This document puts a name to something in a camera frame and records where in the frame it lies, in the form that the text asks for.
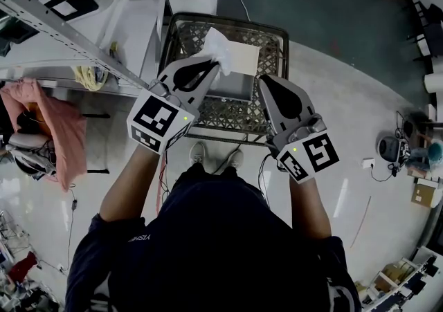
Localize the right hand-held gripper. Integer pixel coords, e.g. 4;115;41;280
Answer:
257;73;341;185

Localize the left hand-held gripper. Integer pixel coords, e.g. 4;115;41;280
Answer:
126;57;222;156

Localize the white cloth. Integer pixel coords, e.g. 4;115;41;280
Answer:
199;26;233;76

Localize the dark wire mesh basket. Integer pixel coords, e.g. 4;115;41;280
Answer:
156;11;291;146

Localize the person's right forearm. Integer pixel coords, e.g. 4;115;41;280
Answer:
288;175;333;241

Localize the person's left forearm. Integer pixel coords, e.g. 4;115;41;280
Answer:
99;146;164;224

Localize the grey box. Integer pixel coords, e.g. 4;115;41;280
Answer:
203;71;257;102

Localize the flat white box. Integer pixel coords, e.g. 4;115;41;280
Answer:
221;40;261;77

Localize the small cardboard box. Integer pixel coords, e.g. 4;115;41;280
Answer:
410;182;441;208

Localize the person's right white shoe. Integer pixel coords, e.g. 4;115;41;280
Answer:
225;147;245;170

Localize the person's white shoe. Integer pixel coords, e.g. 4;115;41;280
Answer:
189;140;209;174
225;147;245;170

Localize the person's left white shoe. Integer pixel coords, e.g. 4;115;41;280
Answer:
189;140;209;174

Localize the round grey device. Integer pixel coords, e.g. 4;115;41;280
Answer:
377;134;403;163

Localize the thin long stick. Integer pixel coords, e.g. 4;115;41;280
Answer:
349;195;373;250

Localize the pink cloth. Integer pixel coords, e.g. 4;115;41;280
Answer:
0;77;88;193

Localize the white and black appliance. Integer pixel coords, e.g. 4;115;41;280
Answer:
33;0;105;23

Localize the white paper roll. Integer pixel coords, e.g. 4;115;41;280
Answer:
423;71;443;94

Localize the white metal shelf rack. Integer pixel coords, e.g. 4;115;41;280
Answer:
0;0;167;99

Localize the person's navy shirt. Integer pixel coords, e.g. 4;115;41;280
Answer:
64;164;363;312

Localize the red cloth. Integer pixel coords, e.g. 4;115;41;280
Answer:
6;250;39;284

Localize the yellow rope bundle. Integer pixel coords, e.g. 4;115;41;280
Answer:
75;64;109;92

